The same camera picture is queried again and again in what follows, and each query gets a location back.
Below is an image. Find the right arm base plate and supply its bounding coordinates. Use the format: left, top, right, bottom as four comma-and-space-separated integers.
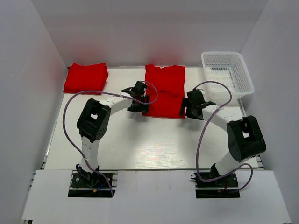
190, 172, 240, 199

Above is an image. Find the folded red t shirt stack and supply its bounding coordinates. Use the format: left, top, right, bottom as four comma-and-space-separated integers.
64, 63, 108, 94

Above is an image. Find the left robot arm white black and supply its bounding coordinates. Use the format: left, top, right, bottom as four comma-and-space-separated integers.
76, 81, 150, 186

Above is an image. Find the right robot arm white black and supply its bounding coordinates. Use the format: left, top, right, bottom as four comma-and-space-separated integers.
180, 89, 266, 186

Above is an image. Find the white plastic basket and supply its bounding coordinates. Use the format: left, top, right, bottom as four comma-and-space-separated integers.
201, 51, 254, 100

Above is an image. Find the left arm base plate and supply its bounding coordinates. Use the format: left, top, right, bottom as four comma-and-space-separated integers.
68, 171, 113, 198

